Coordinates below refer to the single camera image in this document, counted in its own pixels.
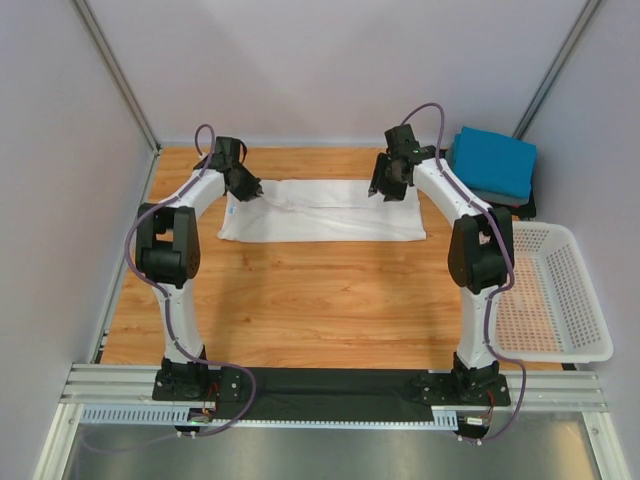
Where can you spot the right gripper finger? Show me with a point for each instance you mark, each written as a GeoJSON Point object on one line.
{"type": "Point", "coordinates": [395, 195]}
{"type": "Point", "coordinates": [377, 182]}

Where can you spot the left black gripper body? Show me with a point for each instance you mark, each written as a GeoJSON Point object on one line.
{"type": "Point", "coordinates": [247, 185]}

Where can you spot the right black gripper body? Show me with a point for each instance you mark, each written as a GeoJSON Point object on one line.
{"type": "Point", "coordinates": [391, 183]}

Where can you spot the white t-shirt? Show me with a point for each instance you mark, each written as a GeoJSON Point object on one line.
{"type": "Point", "coordinates": [291, 211]}

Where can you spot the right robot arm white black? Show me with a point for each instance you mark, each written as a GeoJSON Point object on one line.
{"type": "Point", "coordinates": [480, 261]}

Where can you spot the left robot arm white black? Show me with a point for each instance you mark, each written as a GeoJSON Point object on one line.
{"type": "Point", "coordinates": [167, 254]}

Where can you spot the folded black t-shirt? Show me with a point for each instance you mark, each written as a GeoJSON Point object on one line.
{"type": "Point", "coordinates": [527, 211]}

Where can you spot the white plastic perforated basket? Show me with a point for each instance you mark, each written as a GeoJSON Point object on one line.
{"type": "Point", "coordinates": [552, 313]}

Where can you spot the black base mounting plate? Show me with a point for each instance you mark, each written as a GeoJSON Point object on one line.
{"type": "Point", "coordinates": [354, 394]}

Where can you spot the left aluminium corner post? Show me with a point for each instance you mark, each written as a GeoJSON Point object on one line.
{"type": "Point", "coordinates": [96, 33]}

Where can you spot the aluminium corner post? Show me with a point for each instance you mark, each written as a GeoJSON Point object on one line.
{"type": "Point", "coordinates": [96, 33]}
{"type": "Point", "coordinates": [567, 48]}

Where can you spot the right aluminium corner post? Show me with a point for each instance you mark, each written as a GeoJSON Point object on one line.
{"type": "Point", "coordinates": [567, 48]}

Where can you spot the aluminium frame rail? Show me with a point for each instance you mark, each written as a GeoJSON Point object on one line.
{"type": "Point", "coordinates": [546, 391]}

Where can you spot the grey slotted cable duct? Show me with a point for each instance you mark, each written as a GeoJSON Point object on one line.
{"type": "Point", "coordinates": [182, 416]}

